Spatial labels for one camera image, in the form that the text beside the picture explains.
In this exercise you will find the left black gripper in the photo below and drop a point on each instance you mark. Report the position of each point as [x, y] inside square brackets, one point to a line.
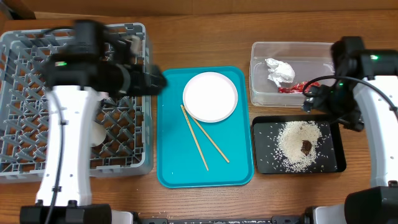
[152, 82]

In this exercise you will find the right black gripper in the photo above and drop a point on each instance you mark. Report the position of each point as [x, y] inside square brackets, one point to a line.
[315, 102]

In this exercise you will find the red snack wrapper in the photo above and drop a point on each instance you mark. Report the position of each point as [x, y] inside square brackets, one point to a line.
[298, 88]

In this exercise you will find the brown food scrap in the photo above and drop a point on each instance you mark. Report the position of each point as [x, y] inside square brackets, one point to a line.
[306, 147]

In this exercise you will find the white rice pile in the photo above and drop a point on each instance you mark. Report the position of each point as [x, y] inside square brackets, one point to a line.
[278, 147]

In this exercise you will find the white paper cup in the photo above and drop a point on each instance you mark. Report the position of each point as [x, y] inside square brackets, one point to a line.
[98, 134]

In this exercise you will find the white napkin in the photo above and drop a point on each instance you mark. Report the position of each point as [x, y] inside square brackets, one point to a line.
[279, 71]

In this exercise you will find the large white round plate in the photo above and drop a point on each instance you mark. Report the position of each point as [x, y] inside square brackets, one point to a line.
[210, 97]

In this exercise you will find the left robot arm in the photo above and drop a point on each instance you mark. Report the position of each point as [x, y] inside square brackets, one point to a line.
[96, 61]

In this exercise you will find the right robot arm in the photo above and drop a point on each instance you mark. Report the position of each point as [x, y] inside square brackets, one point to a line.
[363, 97]

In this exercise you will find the clear plastic waste bin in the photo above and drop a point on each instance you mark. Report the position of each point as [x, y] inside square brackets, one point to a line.
[309, 60]

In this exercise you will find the black rectangular tray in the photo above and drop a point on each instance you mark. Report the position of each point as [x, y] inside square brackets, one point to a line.
[335, 134]

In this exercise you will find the grey plastic dish rack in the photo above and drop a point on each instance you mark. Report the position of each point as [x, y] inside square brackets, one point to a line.
[127, 148]

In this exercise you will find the teal plastic serving tray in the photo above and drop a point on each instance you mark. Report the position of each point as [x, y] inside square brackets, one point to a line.
[179, 164]

